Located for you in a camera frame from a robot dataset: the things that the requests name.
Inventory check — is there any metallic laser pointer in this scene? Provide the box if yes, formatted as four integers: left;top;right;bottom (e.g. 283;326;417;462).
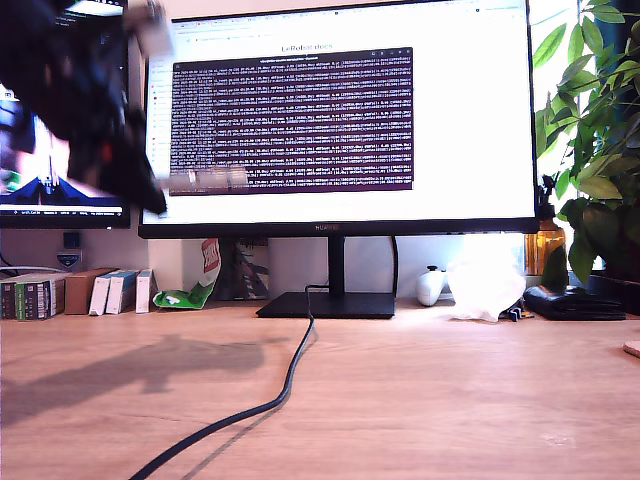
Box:
167;166;250;196

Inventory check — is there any blue shield badge tag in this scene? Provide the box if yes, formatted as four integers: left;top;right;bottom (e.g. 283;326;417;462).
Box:
55;231;84;273

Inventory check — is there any smaller black monitor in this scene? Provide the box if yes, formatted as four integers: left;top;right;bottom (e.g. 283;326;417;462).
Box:
0;0;132;230

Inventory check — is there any white and blue box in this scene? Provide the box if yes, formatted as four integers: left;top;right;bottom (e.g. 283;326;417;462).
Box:
88;274;113;317
135;268;154;315
105;269;140;316

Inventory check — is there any brown cardboard box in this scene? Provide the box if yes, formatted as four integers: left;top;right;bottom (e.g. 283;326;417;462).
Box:
64;267;120;316

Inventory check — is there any green Jenkki gum bag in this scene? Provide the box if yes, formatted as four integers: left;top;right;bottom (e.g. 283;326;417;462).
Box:
152;237;223;311

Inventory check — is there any grey patterned package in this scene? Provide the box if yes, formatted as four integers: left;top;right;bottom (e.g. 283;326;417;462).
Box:
233;237;272;301

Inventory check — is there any green and white box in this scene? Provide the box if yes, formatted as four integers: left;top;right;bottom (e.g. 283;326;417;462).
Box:
14;276;68;322
0;279;19;321

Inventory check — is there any white game controller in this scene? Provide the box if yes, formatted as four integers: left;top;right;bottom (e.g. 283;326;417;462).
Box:
416;264;450;308

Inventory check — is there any large black Huawei monitor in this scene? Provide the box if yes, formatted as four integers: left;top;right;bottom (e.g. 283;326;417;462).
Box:
137;0;543;320

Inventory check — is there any white plastic bag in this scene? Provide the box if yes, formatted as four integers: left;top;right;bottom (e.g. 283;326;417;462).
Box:
445;244;528;323

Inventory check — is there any amber pump bottle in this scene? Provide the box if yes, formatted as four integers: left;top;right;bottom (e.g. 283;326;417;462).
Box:
525;173;569;278

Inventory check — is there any black leather wallet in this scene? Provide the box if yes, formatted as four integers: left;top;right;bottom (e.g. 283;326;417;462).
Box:
523;283;628;322

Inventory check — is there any green leafy plant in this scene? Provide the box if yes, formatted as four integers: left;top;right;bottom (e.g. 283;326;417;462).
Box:
532;0;640;287

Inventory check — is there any black plant pot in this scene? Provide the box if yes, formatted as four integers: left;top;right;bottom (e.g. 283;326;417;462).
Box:
585;272;640;317

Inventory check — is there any white cable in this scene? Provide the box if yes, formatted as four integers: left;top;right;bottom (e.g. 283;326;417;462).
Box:
0;265;64;278

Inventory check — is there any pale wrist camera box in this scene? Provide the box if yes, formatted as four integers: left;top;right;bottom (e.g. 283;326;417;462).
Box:
121;0;175;57

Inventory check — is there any black cable on table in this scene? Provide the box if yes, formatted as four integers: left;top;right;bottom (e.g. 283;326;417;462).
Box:
128;283;319;480

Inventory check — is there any black monitor rear cable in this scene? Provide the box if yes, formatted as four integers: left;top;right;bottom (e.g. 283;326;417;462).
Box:
390;234;402;300

